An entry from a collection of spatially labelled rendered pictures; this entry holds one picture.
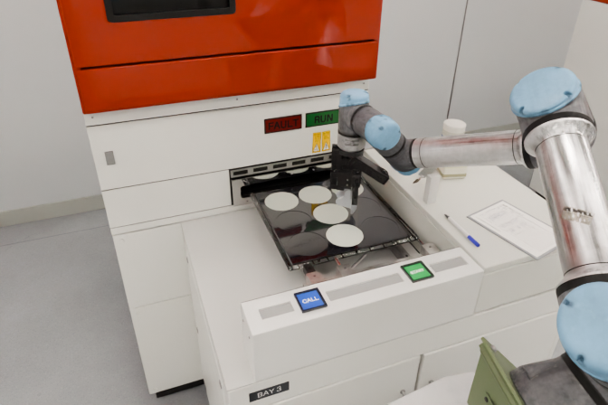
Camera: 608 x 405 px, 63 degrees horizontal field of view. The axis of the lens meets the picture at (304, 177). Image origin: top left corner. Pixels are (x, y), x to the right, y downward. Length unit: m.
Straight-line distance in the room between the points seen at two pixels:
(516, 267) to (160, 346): 1.22
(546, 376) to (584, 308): 0.18
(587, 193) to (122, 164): 1.11
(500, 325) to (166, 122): 1.03
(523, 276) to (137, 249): 1.09
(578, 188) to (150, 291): 1.30
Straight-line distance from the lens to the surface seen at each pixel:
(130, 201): 1.51
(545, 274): 1.39
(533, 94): 0.98
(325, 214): 1.43
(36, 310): 2.68
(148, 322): 1.81
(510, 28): 3.89
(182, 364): 2.00
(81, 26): 1.27
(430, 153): 1.21
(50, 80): 2.93
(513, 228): 1.37
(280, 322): 1.04
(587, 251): 0.84
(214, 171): 1.50
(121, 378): 2.27
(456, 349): 1.38
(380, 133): 1.15
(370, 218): 1.43
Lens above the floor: 1.72
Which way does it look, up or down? 31 degrees down
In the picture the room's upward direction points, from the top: 1 degrees clockwise
